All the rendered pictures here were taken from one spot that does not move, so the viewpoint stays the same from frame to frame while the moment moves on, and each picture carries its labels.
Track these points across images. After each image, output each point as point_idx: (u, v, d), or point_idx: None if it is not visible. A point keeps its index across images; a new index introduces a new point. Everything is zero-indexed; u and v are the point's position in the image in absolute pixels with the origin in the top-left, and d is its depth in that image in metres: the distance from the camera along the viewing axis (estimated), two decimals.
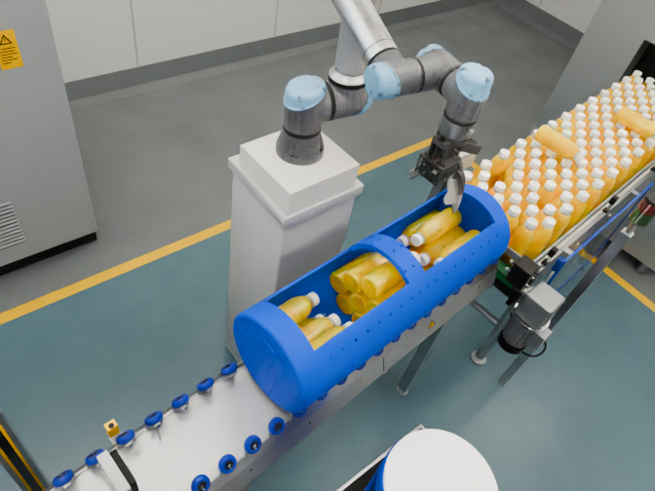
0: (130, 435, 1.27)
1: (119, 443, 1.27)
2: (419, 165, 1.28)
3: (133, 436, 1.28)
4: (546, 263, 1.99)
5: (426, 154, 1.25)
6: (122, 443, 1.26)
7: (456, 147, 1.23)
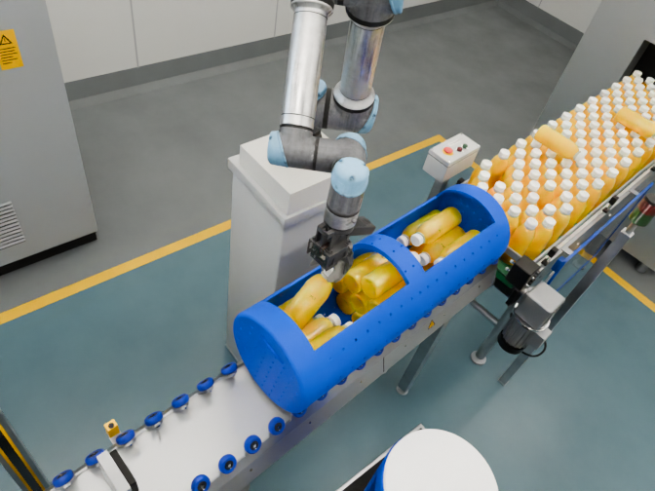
0: (130, 435, 1.27)
1: (119, 443, 1.27)
2: (311, 247, 1.28)
3: (133, 436, 1.28)
4: (546, 263, 1.99)
5: None
6: (122, 443, 1.26)
7: None
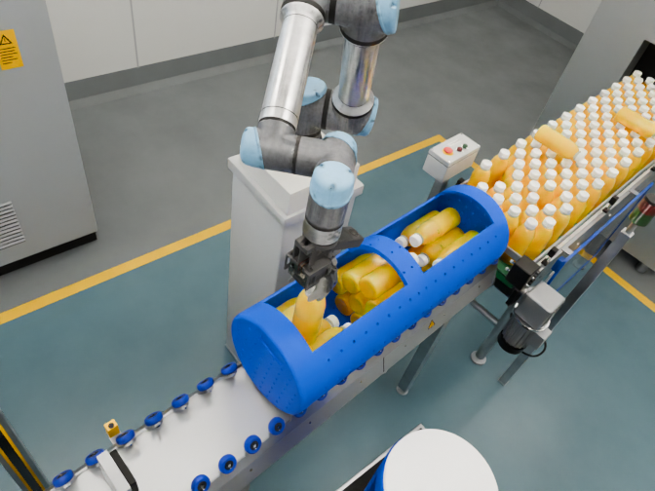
0: (130, 435, 1.27)
1: (119, 443, 1.27)
2: (289, 263, 1.11)
3: (133, 436, 1.28)
4: (546, 263, 1.99)
5: None
6: (122, 443, 1.26)
7: None
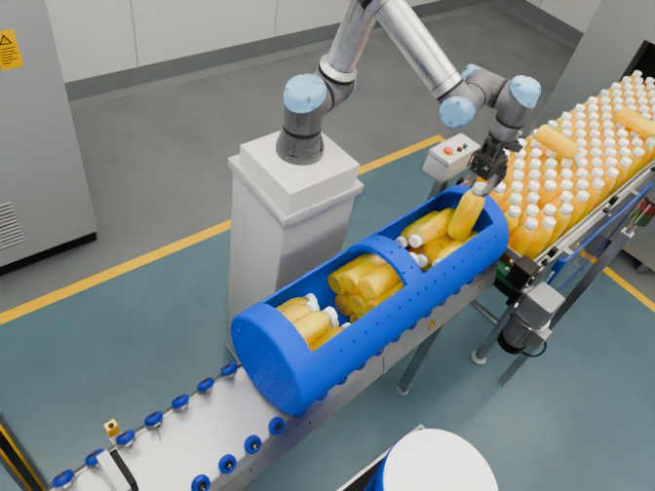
0: (130, 435, 1.27)
1: (119, 443, 1.27)
2: (471, 162, 1.47)
3: (133, 436, 1.28)
4: (546, 263, 1.99)
5: (477, 153, 1.45)
6: (122, 443, 1.26)
7: (504, 147, 1.42)
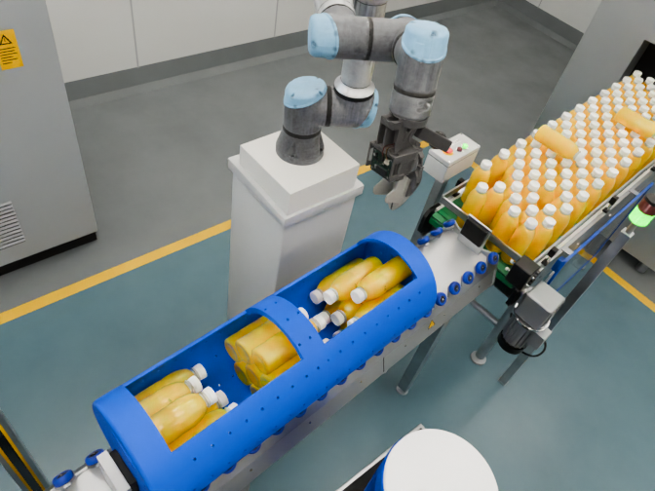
0: None
1: None
2: (371, 159, 1.04)
3: None
4: (546, 263, 1.99)
5: None
6: None
7: (413, 132, 0.99)
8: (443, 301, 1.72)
